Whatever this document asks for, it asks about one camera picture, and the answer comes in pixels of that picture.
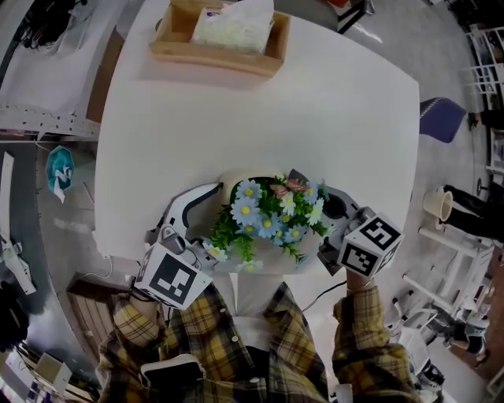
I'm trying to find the person's left forearm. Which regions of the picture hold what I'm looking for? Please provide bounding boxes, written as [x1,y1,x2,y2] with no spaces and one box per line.
[97,283,216,379]

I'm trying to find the wooden box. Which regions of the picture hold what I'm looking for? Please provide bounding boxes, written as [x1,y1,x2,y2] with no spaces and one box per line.
[148,0,291,79]

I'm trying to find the white cable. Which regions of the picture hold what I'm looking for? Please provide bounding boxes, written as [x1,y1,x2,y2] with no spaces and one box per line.
[76,254,116,281]

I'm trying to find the brown wooden cabinet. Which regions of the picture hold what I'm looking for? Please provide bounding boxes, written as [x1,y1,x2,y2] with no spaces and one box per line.
[65,276,133,357]

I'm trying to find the white tissue pack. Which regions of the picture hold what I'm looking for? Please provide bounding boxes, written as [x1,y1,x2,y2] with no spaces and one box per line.
[189,0,276,55]

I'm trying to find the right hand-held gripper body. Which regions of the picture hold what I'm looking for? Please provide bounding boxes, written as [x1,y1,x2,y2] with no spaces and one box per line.
[330,205,405,279]

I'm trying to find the person's torso in plaid shirt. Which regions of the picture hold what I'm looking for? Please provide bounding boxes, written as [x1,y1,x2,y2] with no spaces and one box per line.
[137,271,335,403]

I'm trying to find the cream flower pot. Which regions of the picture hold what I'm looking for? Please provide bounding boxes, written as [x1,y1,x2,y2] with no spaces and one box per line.
[202,168,336,276]

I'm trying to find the teal octagonal floor sticker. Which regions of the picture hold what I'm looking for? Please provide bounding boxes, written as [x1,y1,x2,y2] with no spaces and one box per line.
[44,144,76,205]

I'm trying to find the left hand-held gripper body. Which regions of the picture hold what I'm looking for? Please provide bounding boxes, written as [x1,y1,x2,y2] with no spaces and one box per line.
[135,190,214,310]

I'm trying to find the person's right forearm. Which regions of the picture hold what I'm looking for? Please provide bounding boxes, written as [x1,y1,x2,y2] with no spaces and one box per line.
[332,272,415,397]

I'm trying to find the black cable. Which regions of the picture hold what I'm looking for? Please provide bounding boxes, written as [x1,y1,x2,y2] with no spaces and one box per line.
[301,280,348,312]

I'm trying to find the bundle of black cables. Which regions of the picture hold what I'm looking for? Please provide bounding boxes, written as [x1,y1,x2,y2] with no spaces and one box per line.
[15,0,90,50]

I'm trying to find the white perforated shelf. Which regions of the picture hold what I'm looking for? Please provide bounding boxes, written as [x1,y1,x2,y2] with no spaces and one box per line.
[0,0,128,142]

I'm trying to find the white tube frame stand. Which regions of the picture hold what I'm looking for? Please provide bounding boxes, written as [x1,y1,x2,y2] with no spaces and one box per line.
[403,224,495,318]

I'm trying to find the white wire rack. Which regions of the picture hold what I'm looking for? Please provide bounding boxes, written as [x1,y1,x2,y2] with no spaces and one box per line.
[462,22,504,176]

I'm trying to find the cream plastic cup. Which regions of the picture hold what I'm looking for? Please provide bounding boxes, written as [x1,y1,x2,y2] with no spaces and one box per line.
[422,187,454,230]

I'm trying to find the white-edged black phone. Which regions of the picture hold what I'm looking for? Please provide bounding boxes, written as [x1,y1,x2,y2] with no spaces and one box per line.
[139,353,206,390]

